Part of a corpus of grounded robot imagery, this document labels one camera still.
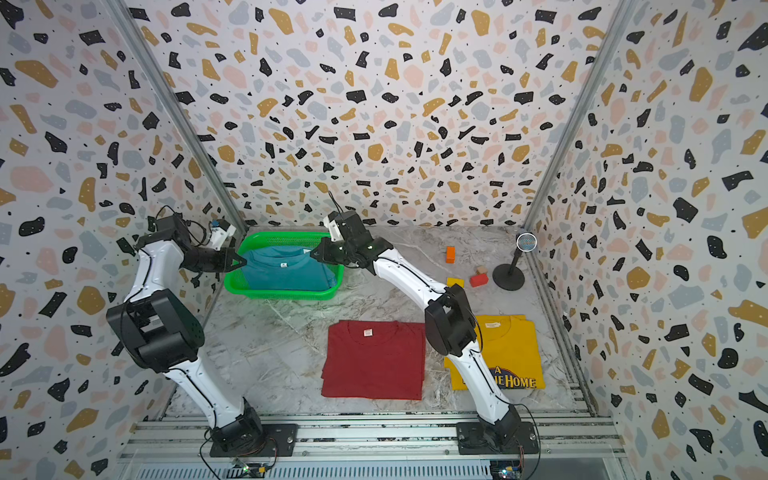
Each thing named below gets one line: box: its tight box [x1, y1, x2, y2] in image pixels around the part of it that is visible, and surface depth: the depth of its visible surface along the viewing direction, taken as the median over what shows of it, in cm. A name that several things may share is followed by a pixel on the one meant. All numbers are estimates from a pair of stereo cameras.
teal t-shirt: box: [242, 246, 336, 290], surface depth 92 cm
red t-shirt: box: [321, 320, 427, 401], surface depth 90 cm
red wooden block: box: [470, 273, 489, 288], surface depth 108 cm
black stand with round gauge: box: [492, 231, 538, 291], surface depth 108 cm
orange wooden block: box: [445, 246, 457, 264], surface depth 115 cm
